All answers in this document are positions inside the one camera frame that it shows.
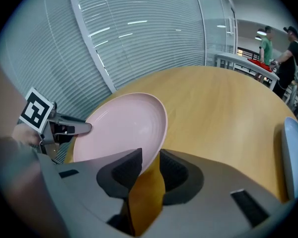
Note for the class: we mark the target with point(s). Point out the big pink plate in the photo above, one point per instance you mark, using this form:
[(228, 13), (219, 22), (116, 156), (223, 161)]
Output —
[(124, 128)]

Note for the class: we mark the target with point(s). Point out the red tray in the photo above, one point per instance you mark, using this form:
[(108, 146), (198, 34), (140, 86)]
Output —
[(259, 63)]

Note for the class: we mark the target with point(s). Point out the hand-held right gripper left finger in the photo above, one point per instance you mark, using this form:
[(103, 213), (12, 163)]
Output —
[(89, 187)]

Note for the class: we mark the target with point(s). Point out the white table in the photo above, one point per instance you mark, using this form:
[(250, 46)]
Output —
[(238, 61)]

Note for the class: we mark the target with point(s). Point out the big blue plate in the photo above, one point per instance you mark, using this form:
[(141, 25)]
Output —
[(294, 157)]

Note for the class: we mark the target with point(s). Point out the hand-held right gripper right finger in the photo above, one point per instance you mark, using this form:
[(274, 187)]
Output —
[(213, 202)]

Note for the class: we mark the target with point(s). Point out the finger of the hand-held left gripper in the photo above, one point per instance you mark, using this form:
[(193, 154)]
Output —
[(77, 126)]

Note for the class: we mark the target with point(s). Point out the round ceiling lamp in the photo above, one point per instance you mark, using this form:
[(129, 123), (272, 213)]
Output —
[(257, 37), (261, 31)]

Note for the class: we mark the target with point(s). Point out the dark railing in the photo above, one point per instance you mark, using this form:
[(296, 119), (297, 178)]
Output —
[(247, 53)]

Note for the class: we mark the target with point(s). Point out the person's left forearm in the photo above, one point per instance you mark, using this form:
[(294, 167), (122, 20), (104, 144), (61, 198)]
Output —
[(24, 135)]

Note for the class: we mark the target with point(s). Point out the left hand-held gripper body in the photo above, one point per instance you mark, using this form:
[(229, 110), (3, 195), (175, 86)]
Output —
[(36, 110)]

